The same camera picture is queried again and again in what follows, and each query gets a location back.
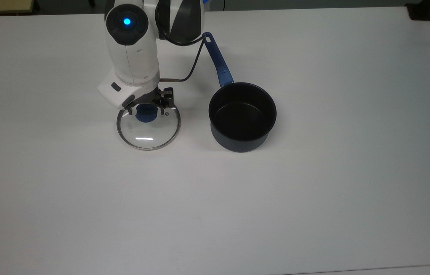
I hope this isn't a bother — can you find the white adjoining table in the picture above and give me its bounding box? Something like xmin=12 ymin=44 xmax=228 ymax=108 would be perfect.
xmin=283 ymin=263 xmax=430 ymax=275

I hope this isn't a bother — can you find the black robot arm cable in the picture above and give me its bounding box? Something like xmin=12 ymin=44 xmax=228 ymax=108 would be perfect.
xmin=155 ymin=8 xmax=206 ymax=83

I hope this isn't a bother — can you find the black corner clamp mount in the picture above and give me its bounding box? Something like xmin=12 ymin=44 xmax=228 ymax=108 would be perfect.
xmin=405 ymin=2 xmax=430 ymax=22

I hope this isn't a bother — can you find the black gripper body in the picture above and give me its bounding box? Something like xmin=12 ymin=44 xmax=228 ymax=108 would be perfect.
xmin=135 ymin=88 xmax=165 ymax=107

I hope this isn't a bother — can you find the black saucepan with blue handle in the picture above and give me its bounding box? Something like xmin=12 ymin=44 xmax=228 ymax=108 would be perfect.
xmin=201 ymin=32 xmax=277 ymax=153

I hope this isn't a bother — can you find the glass lid with blue knob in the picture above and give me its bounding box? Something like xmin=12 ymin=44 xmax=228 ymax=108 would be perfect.
xmin=116 ymin=102 xmax=182 ymax=151

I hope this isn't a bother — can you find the yellowish wooden desk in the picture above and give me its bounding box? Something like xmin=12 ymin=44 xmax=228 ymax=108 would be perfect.
xmin=0 ymin=0 xmax=35 ymax=16

